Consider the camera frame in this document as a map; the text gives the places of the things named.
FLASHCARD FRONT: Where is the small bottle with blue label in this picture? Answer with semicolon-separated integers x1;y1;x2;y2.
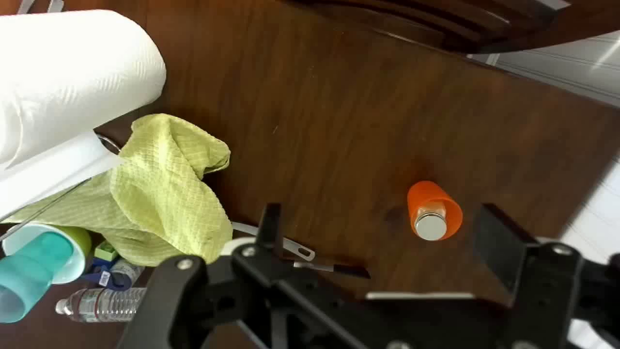
83;257;145;292

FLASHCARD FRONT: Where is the light green dish cloth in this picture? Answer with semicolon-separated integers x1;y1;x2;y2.
4;113;237;270

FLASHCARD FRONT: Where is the orange plastic cup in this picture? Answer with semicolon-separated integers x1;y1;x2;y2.
405;179;465;245

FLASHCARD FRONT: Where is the clear plastic water bottle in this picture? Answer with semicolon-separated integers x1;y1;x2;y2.
54;286;149;326

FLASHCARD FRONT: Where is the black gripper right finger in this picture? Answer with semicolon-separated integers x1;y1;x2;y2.
473;202;620;349

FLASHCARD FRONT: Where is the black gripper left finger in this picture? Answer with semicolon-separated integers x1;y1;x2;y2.
118;202;370;349

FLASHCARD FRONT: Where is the teal plastic cup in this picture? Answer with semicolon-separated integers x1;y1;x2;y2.
0;231;78;326

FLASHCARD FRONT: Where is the dark wooden chair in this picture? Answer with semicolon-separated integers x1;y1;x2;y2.
283;0;620;55

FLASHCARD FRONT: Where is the white paper towel roll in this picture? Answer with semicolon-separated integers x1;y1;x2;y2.
0;8;169;222

